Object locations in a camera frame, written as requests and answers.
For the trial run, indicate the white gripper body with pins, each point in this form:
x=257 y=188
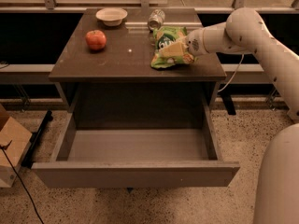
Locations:
x=194 y=42

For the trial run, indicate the cardboard box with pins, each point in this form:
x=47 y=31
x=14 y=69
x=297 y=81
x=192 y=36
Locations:
x=15 y=138

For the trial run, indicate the black table leg foot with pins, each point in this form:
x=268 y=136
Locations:
x=225 y=95

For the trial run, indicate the silver soda can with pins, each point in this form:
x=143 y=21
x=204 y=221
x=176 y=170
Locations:
x=156 y=19

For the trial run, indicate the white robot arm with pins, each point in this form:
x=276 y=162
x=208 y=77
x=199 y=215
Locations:
x=277 y=194

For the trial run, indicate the green rice chip bag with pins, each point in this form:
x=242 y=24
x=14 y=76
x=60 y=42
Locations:
x=165 y=36

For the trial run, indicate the black metal floor bar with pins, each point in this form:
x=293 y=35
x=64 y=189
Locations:
x=35 y=139

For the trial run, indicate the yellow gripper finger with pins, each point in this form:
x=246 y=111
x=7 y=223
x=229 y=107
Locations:
x=174 y=50

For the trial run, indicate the grey drawer cabinet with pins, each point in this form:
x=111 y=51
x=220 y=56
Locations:
x=115 y=87

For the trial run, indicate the open grey top drawer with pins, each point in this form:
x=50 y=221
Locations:
x=137 y=141

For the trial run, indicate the white paper bowl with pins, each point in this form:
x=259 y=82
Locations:
x=111 y=16

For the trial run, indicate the red apple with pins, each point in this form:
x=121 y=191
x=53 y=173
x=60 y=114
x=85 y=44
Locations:
x=96 y=39

